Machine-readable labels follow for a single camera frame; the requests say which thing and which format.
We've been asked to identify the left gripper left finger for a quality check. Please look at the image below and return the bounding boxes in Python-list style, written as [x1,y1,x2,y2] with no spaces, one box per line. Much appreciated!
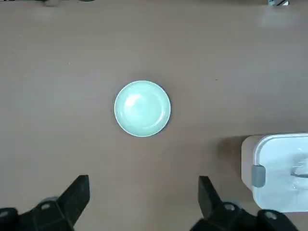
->
[0,175,90,231]

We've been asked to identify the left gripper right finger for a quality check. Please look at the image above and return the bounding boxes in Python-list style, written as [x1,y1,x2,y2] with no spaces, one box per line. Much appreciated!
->
[190,177,299,231]

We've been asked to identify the white box lid grey clips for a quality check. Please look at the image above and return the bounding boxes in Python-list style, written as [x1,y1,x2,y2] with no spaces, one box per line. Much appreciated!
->
[252,133,308,213]

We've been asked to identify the white plastic storage box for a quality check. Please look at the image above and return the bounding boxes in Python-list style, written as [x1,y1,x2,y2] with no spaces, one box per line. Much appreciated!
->
[241,134,259,193]

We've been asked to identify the green round plate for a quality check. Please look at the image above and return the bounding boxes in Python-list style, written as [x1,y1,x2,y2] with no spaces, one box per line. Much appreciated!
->
[114,80,171,137]

